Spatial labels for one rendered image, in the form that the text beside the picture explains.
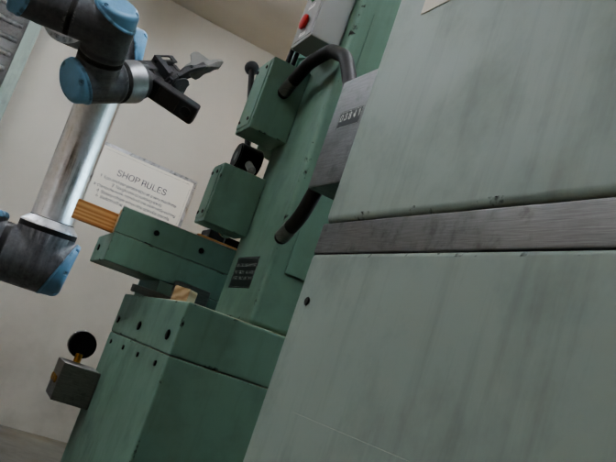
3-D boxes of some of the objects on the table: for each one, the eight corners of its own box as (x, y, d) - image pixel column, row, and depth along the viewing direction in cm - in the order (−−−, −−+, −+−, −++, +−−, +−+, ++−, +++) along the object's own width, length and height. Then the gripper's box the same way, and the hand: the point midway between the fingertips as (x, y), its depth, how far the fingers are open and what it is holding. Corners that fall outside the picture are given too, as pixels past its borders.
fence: (361, 327, 176) (368, 305, 177) (365, 328, 175) (372, 305, 176) (113, 231, 155) (123, 206, 156) (115, 231, 154) (125, 205, 155)
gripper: (143, 28, 160) (212, 34, 175) (107, 101, 171) (175, 100, 186) (165, 56, 157) (233, 59, 172) (127, 127, 168) (194, 125, 183)
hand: (210, 88), depth 178 cm, fingers open, 14 cm apart
